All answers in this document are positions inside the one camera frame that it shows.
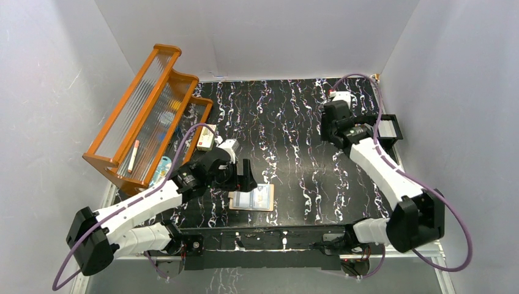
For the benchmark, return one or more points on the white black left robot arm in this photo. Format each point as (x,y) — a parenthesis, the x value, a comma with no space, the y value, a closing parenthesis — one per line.
(96,238)

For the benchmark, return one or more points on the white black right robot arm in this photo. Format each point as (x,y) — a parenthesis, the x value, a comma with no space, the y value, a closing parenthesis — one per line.
(417,216)

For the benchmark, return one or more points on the white marker pen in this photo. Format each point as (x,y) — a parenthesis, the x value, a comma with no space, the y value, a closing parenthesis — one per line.
(133,156)

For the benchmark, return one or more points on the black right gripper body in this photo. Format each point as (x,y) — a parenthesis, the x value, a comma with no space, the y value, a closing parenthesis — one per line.
(326,131)

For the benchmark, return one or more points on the orange wooden shelf rack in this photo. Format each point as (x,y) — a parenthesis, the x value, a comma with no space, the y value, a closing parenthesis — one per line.
(141,114)

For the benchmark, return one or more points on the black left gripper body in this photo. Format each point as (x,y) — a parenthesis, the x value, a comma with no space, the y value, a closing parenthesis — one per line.
(246,175)

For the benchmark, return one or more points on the silver card with black stripe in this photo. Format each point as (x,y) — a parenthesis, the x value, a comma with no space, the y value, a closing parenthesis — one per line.
(243,200)

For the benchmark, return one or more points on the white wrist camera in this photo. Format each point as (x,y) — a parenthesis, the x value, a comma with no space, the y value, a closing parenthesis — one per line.
(230,146)
(345,96)

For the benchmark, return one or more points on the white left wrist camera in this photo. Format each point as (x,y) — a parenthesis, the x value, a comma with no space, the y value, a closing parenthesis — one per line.
(230,146)

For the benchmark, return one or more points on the blue grey eraser block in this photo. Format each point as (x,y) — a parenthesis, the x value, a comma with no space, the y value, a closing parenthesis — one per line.
(162,136)

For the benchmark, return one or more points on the yellow item on shelf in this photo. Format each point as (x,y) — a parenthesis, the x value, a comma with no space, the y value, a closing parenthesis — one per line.
(175,105)

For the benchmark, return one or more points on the cream box with red label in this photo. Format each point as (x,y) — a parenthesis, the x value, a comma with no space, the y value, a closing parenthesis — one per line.
(206,138)

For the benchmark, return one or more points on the black card storage box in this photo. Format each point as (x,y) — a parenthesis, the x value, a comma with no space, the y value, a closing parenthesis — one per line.
(389,131)

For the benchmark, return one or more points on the beige leather card holder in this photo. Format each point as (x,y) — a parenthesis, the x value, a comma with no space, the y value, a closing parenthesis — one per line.
(231,194)

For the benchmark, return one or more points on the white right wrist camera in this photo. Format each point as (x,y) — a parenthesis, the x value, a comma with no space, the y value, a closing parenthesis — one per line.
(345,96)

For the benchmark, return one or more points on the teal item in blister pack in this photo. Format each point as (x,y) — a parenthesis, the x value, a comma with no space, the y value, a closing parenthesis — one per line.
(161,170)

